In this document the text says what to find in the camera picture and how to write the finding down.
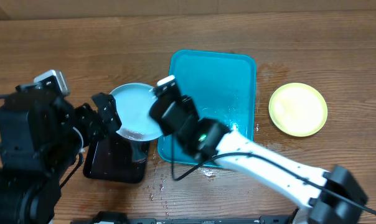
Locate black rectangular water tray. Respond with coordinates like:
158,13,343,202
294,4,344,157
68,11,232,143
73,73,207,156
83,134,148,184

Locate yellow plate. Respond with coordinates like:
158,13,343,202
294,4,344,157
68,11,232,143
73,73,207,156
268,83,328,137

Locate light blue plate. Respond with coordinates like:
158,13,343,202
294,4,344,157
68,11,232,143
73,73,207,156
110,83,162,142

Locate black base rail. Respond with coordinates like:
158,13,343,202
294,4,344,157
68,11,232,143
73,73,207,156
70,210,298,224

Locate teal plastic tray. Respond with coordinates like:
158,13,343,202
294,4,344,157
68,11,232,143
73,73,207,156
157,49,258,169

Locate dark hourglass sponge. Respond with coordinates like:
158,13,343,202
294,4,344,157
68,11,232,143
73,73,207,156
130,141,150,163

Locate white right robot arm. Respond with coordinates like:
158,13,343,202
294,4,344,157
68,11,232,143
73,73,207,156
149,85,376,223

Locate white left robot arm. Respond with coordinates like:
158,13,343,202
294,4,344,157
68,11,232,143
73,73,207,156
0,89,121,223

